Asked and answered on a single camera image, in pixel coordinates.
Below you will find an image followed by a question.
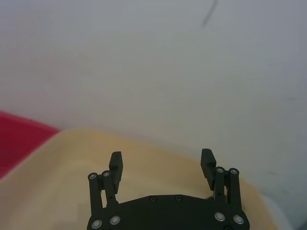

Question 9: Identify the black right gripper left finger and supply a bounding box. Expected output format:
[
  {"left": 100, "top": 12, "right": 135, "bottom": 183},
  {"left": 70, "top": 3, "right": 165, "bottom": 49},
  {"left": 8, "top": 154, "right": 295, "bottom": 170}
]
[{"left": 87, "top": 151, "right": 124, "bottom": 215}]

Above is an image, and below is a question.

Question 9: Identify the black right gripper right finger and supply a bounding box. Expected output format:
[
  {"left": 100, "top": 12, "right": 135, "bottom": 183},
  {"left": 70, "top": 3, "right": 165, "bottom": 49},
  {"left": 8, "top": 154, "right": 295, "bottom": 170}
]
[{"left": 201, "top": 148, "right": 243, "bottom": 211}]

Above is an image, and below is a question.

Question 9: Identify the cream vacuum bottle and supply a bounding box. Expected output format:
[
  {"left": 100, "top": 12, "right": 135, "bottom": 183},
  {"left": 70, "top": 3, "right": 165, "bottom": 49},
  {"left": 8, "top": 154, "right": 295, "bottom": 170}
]
[{"left": 0, "top": 128, "right": 273, "bottom": 230}]

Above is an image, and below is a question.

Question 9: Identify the pink cup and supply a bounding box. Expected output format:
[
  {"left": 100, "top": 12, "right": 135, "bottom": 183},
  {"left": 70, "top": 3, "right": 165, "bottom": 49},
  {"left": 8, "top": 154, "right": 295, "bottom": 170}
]
[{"left": 0, "top": 110, "right": 61, "bottom": 181}]

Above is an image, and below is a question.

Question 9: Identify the white tablecloth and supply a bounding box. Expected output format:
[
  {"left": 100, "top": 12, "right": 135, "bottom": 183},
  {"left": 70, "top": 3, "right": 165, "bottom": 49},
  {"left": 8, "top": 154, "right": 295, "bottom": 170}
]
[{"left": 0, "top": 0, "right": 307, "bottom": 230}]

